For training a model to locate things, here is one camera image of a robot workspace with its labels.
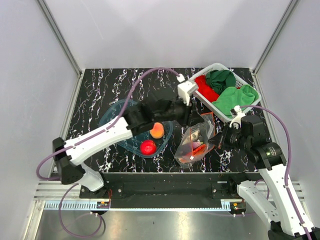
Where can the blue plastic container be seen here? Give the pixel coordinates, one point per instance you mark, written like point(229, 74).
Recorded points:
point(133, 144)

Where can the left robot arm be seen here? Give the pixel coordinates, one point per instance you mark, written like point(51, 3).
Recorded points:
point(70, 155)

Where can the red cloth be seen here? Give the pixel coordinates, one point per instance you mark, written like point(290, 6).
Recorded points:
point(205, 90)

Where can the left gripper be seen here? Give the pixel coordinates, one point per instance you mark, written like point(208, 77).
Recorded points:
point(191, 117)

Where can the aluminium frame rail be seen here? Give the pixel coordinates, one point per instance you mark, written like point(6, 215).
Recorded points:
point(59, 36)

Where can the white cable duct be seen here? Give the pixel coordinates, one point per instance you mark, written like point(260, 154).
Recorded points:
point(82, 205)

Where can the light green cloth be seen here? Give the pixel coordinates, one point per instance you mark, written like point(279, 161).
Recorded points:
point(232, 96)

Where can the white plastic basket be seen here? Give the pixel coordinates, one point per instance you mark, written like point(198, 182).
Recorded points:
point(239, 82)

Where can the red fake apple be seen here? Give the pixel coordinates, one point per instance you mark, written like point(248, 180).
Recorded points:
point(148, 147)

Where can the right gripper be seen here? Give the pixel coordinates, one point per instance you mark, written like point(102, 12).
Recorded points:
point(217, 139)

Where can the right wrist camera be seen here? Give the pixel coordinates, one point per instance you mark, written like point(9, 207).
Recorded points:
point(237, 114)

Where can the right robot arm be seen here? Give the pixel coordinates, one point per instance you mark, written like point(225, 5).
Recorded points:
point(284, 217)

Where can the dark green cloth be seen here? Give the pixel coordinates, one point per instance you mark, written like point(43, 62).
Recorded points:
point(220, 80)

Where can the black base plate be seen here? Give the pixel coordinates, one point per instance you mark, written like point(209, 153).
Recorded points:
point(169, 190)

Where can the orange fake fruit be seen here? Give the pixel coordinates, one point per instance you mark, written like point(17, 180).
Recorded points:
point(157, 131)

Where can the clear zip top bag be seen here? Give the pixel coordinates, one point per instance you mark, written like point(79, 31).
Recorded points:
point(202, 133)

